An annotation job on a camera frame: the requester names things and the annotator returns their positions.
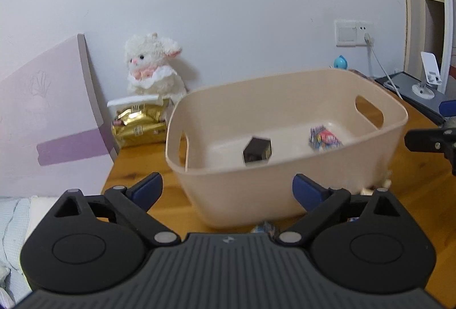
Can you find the small colourful wrapper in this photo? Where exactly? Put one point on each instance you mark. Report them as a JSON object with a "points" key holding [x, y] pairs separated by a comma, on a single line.
{"points": [[265, 229]]}

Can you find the white phone stand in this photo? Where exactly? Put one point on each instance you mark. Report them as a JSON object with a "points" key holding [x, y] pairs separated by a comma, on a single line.
{"points": [[429, 72]]}

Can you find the small black box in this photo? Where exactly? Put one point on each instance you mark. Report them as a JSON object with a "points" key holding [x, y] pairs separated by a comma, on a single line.
{"points": [[257, 151]]}

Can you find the colourful snack packet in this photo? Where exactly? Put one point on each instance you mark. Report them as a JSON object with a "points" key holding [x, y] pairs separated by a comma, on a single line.
{"points": [[323, 138]]}

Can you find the white plush sheep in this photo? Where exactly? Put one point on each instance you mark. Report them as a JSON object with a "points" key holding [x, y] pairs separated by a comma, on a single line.
{"points": [[153, 70]]}

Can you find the black tablet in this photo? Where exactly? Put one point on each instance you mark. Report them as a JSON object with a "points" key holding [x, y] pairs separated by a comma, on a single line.
{"points": [[406, 84]]}

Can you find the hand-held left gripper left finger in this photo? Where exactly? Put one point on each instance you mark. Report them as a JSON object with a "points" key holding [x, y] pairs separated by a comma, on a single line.
{"points": [[148, 188]]}

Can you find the gold foil packet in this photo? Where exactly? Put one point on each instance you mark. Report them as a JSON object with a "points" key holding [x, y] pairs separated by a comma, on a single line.
{"points": [[139, 125]]}

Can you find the white wall switch socket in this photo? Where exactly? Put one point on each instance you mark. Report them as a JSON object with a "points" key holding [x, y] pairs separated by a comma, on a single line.
{"points": [[351, 33]]}

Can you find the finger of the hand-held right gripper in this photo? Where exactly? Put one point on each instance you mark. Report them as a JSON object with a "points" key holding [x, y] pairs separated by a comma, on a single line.
{"points": [[448, 108], [427, 141]]}

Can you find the small blue toy figure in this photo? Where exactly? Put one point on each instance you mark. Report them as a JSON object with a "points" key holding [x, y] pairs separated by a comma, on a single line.
{"points": [[340, 62]]}

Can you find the pink headboard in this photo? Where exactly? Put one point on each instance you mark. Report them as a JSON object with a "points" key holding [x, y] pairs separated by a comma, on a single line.
{"points": [[53, 116]]}

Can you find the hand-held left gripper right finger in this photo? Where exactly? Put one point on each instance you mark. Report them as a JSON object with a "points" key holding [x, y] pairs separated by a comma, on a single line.
{"points": [[306, 189]]}

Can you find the light blue bedding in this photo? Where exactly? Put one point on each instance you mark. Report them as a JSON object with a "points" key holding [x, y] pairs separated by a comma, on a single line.
{"points": [[16, 223]]}

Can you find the beige plastic basket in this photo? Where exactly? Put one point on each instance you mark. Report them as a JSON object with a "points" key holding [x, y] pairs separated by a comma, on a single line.
{"points": [[231, 116]]}

